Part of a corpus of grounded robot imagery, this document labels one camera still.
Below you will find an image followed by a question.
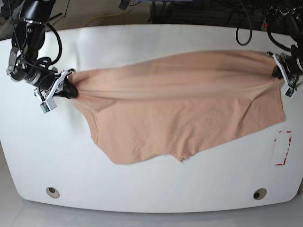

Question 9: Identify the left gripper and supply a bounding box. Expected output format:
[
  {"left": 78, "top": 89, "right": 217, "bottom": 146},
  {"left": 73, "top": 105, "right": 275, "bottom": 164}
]
[{"left": 280, "top": 53, "right": 303, "bottom": 81}]

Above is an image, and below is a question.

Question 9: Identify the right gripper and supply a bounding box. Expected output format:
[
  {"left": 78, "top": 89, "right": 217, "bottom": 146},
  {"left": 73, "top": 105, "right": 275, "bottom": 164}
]
[{"left": 26, "top": 68, "right": 79, "bottom": 99}]

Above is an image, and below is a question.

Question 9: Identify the peach T-shirt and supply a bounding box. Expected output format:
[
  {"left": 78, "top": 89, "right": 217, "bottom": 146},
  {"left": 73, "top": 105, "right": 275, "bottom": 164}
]
[{"left": 69, "top": 51, "right": 285, "bottom": 164}]

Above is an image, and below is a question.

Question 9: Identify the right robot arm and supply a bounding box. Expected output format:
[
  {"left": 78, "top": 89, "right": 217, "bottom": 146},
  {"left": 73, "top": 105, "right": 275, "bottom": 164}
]
[{"left": 7, "top": 0, "right": 79, "bottom": 99}]

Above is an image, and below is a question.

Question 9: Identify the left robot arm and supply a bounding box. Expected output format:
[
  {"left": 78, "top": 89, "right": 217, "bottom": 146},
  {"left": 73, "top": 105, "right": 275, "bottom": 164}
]
[{"left": 265, "top": 3, "right": 303, "bottom": 83}]

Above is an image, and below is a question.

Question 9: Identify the power strip with red light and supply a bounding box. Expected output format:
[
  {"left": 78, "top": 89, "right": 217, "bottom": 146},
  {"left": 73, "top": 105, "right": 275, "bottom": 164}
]
[{"left": 261, "top": 14, "right": 273, "bottom": 32}]

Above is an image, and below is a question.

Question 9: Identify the red tape rectangle marking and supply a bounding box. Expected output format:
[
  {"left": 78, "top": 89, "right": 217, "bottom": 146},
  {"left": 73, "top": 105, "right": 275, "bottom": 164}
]
[{"left": 272, "top": 131, "right": 292, "bottom": 166}]

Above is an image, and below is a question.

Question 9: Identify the left table grommet hole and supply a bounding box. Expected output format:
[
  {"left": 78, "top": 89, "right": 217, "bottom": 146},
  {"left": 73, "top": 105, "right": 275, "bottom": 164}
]
[{"left": 46, "top": 187, "right": 60, "bottom": 199}]

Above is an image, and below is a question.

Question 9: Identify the table grommet hole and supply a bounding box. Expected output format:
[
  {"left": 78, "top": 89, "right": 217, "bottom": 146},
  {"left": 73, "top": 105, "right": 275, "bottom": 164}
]
[
  {"left": 46, "top": 187, "right": 60, "bottom": 199},
  {"left": 253, "top": 188, "right": 267, "bottom": 200}
]

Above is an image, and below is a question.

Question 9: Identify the right table grommet hole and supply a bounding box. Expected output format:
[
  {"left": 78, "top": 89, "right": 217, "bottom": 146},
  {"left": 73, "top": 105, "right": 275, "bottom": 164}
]
[{"left": 253, "top": 188, "right": 267, "bottom": 200}]

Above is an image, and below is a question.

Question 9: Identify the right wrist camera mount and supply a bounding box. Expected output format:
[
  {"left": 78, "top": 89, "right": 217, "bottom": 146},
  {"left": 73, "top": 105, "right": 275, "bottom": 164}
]
[{"left": 35, "top": 69, "right": 76, "bottom": 114}]

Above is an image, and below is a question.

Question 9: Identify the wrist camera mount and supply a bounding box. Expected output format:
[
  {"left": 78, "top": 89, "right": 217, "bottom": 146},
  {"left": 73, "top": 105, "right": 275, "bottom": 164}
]
[
  {"left": 267, "top": 51, "right": 303, "bottom": 99},
  {"left": 35, "top": 69, "right": 76, "bottom": 114}
]

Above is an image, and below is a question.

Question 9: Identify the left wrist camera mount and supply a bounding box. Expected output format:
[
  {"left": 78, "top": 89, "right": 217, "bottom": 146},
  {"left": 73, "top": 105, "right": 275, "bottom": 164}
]
[{"left": 267, "top": 51, "right": 303, "bottom": 99}]

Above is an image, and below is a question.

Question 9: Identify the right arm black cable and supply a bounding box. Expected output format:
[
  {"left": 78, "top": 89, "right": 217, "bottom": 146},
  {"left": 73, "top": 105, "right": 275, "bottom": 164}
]
[{"left": 35, "top": 22, "right": 63, "bottom": 69}]

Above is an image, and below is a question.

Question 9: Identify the yellow floor cable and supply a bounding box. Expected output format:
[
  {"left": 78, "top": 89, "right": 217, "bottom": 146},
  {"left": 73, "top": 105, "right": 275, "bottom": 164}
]
[{"left": 81, "top": 10, "right": 126, "bottom": 28}]

